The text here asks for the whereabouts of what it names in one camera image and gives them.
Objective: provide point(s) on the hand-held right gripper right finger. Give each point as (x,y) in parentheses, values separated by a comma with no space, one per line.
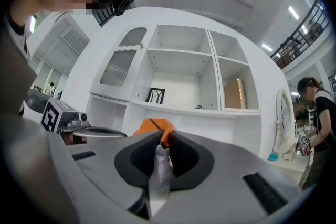
(223,165)

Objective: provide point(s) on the person's grey shirt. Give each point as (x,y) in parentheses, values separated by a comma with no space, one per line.
(13,73)

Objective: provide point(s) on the white and black machine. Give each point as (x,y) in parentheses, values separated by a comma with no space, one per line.
(34,102)

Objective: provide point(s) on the white vanity table with mirror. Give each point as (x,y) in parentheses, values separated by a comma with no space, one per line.
(284,118)

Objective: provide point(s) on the black eyeglasses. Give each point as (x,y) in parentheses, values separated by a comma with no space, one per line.
(199,107)

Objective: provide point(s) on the ribbed glass cabinet door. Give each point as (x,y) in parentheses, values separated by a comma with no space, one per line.
(118,65)

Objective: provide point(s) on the small teal round object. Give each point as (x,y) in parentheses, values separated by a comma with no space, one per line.
(273,157)

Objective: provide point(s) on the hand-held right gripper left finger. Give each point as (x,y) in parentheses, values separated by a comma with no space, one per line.
(105,165)

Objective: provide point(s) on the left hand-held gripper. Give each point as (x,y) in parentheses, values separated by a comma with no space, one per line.
(52,115)

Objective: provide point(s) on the black balcony railing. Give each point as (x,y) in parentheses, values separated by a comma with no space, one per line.
(302,39)

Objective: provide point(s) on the ceiling tube light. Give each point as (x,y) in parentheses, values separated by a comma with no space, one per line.
(293,12)
(267,47)

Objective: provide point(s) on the person's left hand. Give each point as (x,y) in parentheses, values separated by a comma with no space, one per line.
(74,139)

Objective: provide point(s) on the black picture frame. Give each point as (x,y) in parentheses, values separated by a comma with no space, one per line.
(155,95)

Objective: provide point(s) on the tan book on shelf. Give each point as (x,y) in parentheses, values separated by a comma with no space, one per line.
(233,94)

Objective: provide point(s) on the orange plastic bag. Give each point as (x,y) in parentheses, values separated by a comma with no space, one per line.
(157,123)

